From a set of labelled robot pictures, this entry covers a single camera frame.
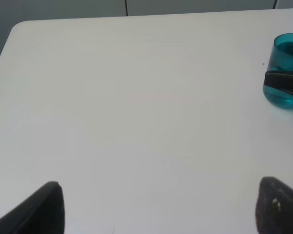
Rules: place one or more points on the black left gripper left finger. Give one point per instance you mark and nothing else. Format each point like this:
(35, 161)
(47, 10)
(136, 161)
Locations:
(41, 213)

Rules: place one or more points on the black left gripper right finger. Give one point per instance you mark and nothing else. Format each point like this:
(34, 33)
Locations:
(274, 207)

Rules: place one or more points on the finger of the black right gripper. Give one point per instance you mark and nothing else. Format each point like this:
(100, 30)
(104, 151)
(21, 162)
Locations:
(280, 80)

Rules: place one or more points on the teal translucent plastic cup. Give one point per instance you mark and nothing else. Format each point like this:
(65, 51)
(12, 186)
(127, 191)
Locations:
(281, 59)

